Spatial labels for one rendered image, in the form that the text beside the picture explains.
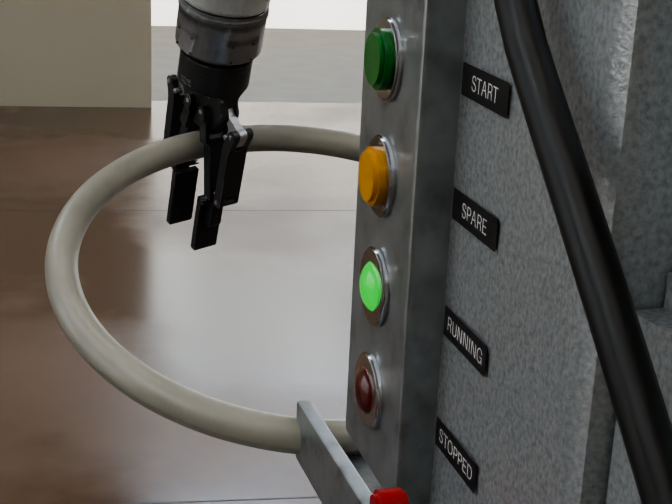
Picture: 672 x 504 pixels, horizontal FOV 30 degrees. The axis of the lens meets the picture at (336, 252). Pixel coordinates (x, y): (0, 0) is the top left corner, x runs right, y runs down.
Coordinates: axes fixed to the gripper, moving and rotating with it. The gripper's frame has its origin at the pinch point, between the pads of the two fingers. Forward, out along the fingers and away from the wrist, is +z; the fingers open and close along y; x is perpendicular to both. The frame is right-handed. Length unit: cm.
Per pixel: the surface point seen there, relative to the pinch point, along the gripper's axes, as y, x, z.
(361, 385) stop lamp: 64, -37, -43
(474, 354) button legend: 70, -37, -50
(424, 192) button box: 64, -36, -54
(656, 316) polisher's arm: 77, -39, -58
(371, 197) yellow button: 61, -36, -52
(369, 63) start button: 58, -35, -57
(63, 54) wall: -468, 243, 272
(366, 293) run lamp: 63, -37, -47
